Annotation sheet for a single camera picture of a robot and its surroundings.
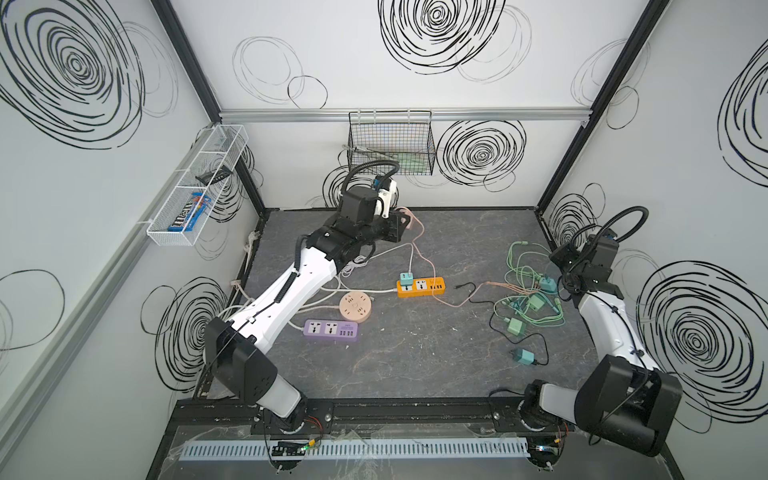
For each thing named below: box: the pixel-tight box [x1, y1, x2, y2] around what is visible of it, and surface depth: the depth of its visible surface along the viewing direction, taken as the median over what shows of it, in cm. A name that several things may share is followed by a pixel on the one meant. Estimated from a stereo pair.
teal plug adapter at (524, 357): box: [513, 348, 535, 366], surface depth 82 cm
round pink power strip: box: [339, 291, 372, 323], surface depth 93 cm
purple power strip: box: [303, 319, 359, 338], surface depth 88 cm
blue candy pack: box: [168, 192, 212, 232], surface depth 72 cm
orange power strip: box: [397, 276, 446, 299], surface depth 97 cm
